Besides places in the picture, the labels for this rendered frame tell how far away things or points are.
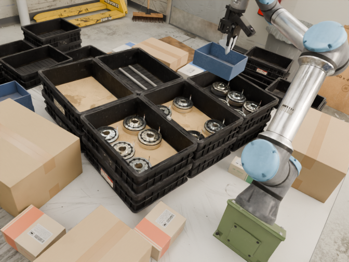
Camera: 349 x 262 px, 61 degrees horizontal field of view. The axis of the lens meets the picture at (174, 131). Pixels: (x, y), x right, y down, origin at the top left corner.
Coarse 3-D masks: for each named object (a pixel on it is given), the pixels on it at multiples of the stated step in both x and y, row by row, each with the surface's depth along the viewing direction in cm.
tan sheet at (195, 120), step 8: (168, 104) 151; (176, 112) 147; (192, 112) 149; (200, 112) 150; (176, 120) 142; (184, 120) 143; (192, 120) 144; (200, 120) 145; (184, 128) 138; (192, 128) 139; (200, 128) 140
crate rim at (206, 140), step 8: (184, 80) 152; (160, 88) 143; (144, 96) 136; (208, 96) 144; (152, 104) 132; (160, 112) 129; (232, 112) 136; (240, 120) 132; (224, 128) 126; (232, 128) 130; (192, 136) 119; (208, 136) 121; (216, 136) 123; (200, 144) 118
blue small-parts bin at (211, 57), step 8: (200, 48) 137; (208, 48) 144; (216, 48) 144; (224, 48) 141; (200, 56) 133; (208, 56) 131; (216, 56) 146; (224, 56) 143; (232, 56) 140; (240, 56) 138; (200, 64) 136; (208, 64) 133; (216, 64) 130; (224, 64) 128; (232, 64) 142; (240, 64) 132; (216, 72) 132; (224, 72) 130; (232, 72) 129; (240, 72) 138
